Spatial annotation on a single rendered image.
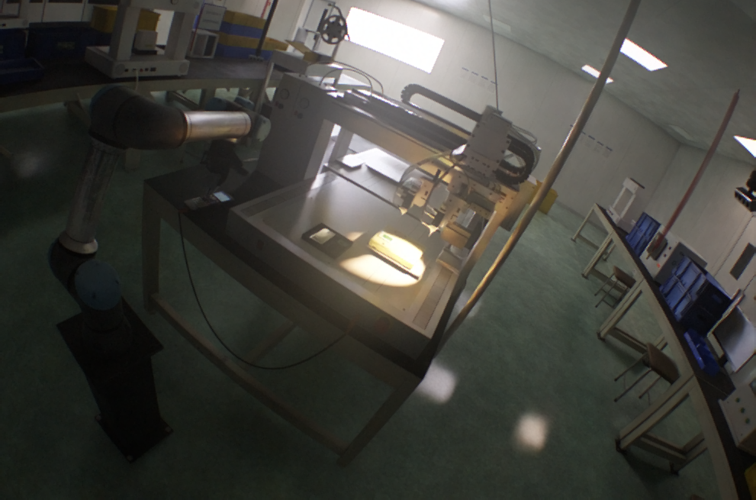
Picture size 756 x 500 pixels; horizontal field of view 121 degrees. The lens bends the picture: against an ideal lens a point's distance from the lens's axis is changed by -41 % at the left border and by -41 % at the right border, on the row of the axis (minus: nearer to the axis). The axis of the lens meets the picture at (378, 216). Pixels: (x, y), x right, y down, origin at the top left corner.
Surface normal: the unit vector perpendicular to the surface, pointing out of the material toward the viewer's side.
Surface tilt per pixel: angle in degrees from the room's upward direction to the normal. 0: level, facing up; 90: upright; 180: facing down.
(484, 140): 90
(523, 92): 90
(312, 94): 90
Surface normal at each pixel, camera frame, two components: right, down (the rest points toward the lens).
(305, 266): -0.38, 0.29
